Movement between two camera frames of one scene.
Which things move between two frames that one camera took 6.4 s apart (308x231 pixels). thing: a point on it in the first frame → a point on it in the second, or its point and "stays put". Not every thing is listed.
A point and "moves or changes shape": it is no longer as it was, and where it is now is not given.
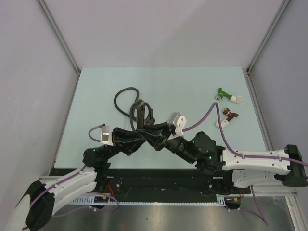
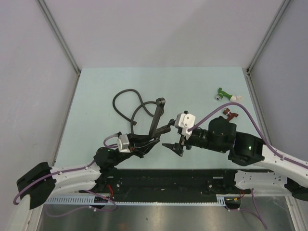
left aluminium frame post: (59, 34) stays put
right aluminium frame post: (282, 10) stays put
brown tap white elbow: (224, 123) stays put
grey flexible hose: (130, 110) moves or changes shape
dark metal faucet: (139, 106) → (160, 102)
